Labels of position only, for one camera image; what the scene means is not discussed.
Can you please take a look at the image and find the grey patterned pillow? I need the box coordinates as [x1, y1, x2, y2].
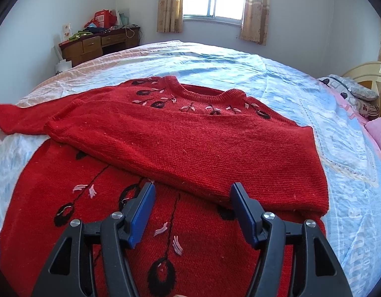
[320, 74, 380, 101]

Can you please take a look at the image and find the brown wooden desk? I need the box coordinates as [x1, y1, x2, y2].
[59, 26, 142, 67]

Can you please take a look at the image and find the white bag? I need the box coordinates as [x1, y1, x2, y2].
[55, 60, 73, 75]

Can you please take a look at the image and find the pink pillow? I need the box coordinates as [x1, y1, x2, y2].
[364, 116, 381, 153]

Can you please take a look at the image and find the red bag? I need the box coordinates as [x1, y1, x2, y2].
[94, 9, 117, 29]

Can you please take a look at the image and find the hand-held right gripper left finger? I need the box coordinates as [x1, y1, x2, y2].
[31, 182, 156, 297]

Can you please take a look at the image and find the red knitted sweater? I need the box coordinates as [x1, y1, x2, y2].
[0, 75, 330, 297]

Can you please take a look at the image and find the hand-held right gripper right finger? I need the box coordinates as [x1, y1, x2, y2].
[229, 182, 353, 297]

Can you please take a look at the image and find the green cloth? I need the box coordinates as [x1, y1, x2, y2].
[68, 30, 92, 42]

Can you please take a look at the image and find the cream wooden headboard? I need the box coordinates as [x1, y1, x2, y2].
[341, 42, 381, 119]

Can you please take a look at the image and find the teal bag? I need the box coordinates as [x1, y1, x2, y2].
[116, 9, 131, 27]

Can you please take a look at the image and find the brown patterned pillow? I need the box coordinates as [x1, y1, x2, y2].
[354, 99, 380, 119]

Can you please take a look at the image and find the beige patterned curtain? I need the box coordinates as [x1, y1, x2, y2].
[239, 0, 270, 46]
[156, 0, 185, 33]

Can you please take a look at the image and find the blue dotted bed sheet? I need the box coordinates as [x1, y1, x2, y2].
[0, 40, 381, 297]

